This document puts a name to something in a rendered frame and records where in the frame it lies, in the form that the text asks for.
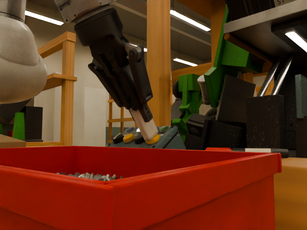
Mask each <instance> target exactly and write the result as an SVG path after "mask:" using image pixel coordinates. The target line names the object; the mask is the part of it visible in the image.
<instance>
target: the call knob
mask: <svg viewBox="0 0 307 230"><path fill-rule="evenodd" d="M123 138H124V135H123V134H121V133H119V134H117V135H115V136H114V137H113V139H112V140H113V142H119V141H121V140H122V139H123Z"/></svg>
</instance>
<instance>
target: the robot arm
mask: <svg viewBox="0 0 307 230"><path fill-rule="evenodd" d="M54 2H55V4H56V5H57V7H58V9H59V11H60V13H61V15H62V17H63V19H64V20H65V22H66V23H68V24H69V23H73V22H75V24H76V25H75V26H74V30H75V32H76V34H77V36H78V38H79V40H80V42H81V43H82V45H83V46H84V47H87V46H89V47H90V50H91V55H92V57H93V61H92V63H90V64H88V68H89V69H90V70H91V71H92V72H93V73H94V74H95V75H96V76H97V77H98V79H99V80H100V81H101V83H102V84H103V86H104V87H105V89H106V90H107V92H108V93H109V94H110V96H111V97H112V98H113V100H114V101H115V103H116V104H117V106H118V107H122V106H123V107H125V108H126V109H127V110H129V112H130V114H131V116H132V118H133V120H134V121H135V123H136V124H137V126H138V128H139V130H140V132H141V134H142V136H143V138H144V140H145V141H150V140H152V138H153V137H154V136H155V135H156V134H157V133H158V132H159V131H158V129H157V127H156V125H155V123H154V121H153V115H152V113H151V111H150V109H149V107H148V104H147V102H148V101H149V100H150V99H151V98H153V93H152V90H151V86H150V82H149V78H148V73H147V69H146V65H145V61H144V47H143V45H141V44H140V45H138V46H135V45H132V44H130V43H129V41H128V39H127V38H126V37H125V36H124V35H123V33H122V29H123V24H122V22H121V19H120V17H119V15H118V13H117V11H116V9H114V8H111V5H112V4H114V3H115V2H116V0H54ZM25 11H26V0H0V104H11V103H17V102H22V101H25V100H28V99H31V98H33V97H35V96H37V95H38V94H40V93H41V92H42V90H43V89H44V87H45V85H46V82H47V77H48V72H47V67H46V65H45V62H44V60H43V58H42V57H41V56H40V55H39V54H38V52H37V47H36V44H35V40H34V35H33V33H32V31H31V30H30V29H29V27H28V26H27V25H26V24H24V21H25ZM120 99H121V100H120Z"/></svg>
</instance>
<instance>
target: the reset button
mask: <svg viewBox="0 0 307 230"><path fill-rule="evenodd" d="M133 139H134V135H133V134H127V135H125V136H124V138H123V141H124V142H130V141H131V140H133Z"/></svg>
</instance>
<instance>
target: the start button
mask: <svg viewBox="0 0 307 230"><path fill-rule="evenodd" d="M159 138H160V136H159V134H156V135H155V136H154V137H153V138H152V140H150V141H146V143H147V144H152V143H154V142H156V141H157V140H158V139H159Z"/></svg>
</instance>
